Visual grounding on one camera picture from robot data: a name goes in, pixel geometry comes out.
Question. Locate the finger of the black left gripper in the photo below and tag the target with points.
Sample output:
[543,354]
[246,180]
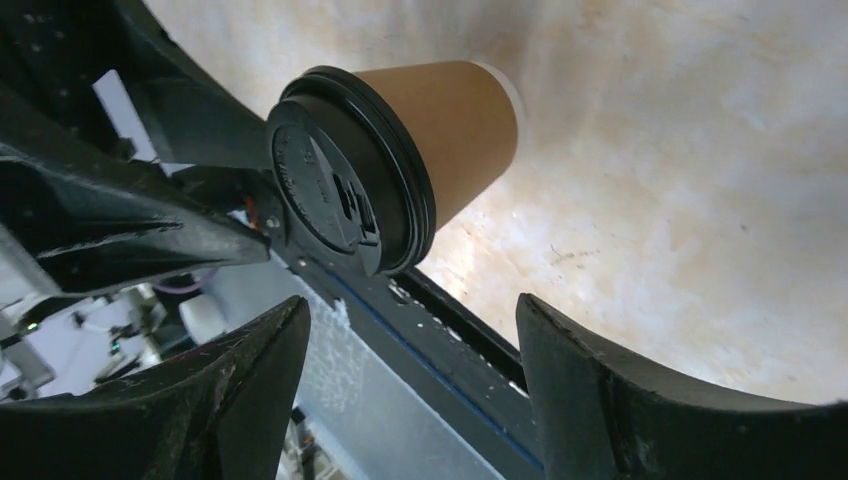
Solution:
[91,225]
[189,116]

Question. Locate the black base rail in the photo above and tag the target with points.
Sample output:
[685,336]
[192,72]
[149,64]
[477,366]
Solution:
[461,368]

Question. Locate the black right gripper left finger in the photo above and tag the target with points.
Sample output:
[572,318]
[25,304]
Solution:
[219,411]

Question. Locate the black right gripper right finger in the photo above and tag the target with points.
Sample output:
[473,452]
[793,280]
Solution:
[603,411]

